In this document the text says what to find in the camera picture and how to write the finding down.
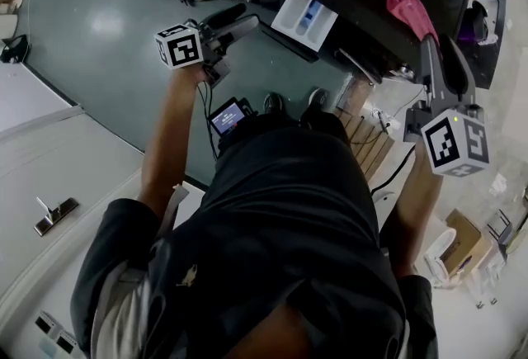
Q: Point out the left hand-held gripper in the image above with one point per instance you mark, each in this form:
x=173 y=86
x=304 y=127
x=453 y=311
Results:
x=181 y=48

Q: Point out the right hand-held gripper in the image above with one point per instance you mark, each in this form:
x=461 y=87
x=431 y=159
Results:
x=451 y=143

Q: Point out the white detergent drawer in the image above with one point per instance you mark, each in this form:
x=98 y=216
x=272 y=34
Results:
x=288 y=17

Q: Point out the person's right forearm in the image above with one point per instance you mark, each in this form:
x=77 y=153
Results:
x=416 y=209

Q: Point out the person's left forearm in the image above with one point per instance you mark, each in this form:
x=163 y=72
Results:
x=173 y=130

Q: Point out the pink cloth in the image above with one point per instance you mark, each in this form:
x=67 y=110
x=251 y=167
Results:
x=406 y=6

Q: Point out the person's left shoe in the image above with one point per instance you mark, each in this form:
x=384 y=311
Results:
x=273 y=102

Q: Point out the person's shoe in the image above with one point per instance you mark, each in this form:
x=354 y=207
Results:
x=273 y=102
x=318 y=97

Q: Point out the black waist-mounted screen device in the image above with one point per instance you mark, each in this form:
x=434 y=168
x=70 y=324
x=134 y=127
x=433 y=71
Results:
x=227 y=118

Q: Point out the wooden slatted board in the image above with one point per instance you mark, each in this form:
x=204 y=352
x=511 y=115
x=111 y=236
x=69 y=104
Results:
x=371 y=140

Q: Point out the person's right shoe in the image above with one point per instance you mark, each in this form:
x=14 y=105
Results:
x=318 y=97

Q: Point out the cardboard box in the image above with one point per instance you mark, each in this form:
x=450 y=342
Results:
x=468 y=244

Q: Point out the white plastic container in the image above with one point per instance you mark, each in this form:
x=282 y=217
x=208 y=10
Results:
x=439 y=256

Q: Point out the person's black shirt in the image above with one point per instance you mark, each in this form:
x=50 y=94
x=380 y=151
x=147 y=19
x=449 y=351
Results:
x=280 y=233

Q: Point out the black bag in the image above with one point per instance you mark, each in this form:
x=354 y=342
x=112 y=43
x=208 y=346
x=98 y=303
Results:
x=14 y=48

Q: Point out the white socket panel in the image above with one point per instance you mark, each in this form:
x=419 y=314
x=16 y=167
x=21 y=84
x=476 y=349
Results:
x=55 y=333

